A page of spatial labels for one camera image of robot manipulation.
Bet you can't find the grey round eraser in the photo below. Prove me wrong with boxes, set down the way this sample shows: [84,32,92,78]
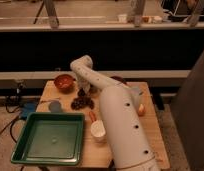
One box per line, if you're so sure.
[48,101,62,113]

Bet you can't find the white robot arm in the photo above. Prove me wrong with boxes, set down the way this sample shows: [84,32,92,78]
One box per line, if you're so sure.
[70,55,160,171]

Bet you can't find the green plastic tray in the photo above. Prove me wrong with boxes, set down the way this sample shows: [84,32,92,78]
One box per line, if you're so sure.
[11,112,85,166]

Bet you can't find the orange red bowl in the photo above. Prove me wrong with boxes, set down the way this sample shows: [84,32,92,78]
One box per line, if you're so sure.
[54,74,74,92]

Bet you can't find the purple bowl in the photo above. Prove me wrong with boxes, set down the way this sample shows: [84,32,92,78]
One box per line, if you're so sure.
[110,76,127,85]

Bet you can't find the orange round fruit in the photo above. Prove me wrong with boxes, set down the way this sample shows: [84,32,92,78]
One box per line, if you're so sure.
[138,104,146,116]

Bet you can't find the black floor cables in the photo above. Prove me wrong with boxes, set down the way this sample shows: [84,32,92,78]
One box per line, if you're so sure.
[0,83,28,143]

